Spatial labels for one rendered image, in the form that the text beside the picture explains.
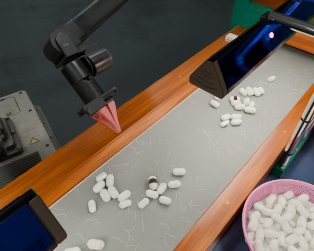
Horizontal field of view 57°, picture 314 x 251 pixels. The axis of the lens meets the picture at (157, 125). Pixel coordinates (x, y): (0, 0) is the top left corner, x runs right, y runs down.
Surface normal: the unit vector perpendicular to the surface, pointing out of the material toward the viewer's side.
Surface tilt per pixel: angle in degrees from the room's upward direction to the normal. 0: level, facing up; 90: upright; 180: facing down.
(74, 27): 42
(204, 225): 0
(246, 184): 0
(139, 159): 0
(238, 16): 90
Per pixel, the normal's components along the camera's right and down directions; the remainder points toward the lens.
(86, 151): 0.00, -0.69
